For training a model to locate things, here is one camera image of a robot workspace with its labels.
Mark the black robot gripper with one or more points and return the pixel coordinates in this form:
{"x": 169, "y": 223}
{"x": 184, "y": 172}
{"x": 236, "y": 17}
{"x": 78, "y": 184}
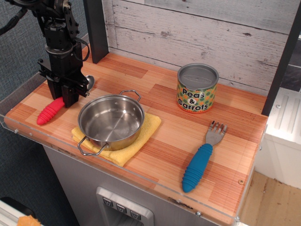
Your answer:
{"x": 64, "y": 76}

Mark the red handled metal spoon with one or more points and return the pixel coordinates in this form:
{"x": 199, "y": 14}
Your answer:
{"x": 54, "y": 107}

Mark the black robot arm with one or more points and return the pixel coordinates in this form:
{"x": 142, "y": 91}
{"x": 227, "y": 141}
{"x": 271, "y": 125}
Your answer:
{"x": 56, "y": 22}

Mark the stainless steel pot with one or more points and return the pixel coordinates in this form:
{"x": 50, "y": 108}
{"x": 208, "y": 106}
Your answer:
{"x": 111, "y": 122}

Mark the yellow folded cloth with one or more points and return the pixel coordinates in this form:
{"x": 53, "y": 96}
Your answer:
{"x": 120, "y": 157}

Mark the grey toy fridge dispenser panel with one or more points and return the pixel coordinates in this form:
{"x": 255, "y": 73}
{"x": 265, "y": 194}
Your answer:
{"x": 119, "y": 211}

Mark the orange object bottom left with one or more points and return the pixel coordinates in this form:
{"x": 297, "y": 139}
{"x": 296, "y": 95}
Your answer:
{"x": 28, "y": 221}

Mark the peas and carrots can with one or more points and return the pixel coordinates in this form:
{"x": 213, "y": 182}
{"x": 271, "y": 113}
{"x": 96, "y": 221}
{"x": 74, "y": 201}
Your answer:
{"x": 196, "y": 87}

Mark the white cabinet at right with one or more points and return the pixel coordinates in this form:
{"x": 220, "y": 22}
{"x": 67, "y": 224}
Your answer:
{"x": 279, "y": 155}

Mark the dark left vertical post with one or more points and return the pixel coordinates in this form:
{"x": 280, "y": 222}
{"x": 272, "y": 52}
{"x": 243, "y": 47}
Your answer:
{"x": 96, "y": 29}

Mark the blue handled metal fork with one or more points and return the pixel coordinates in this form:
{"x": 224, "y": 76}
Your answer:
{"x": 196, "y": 168}

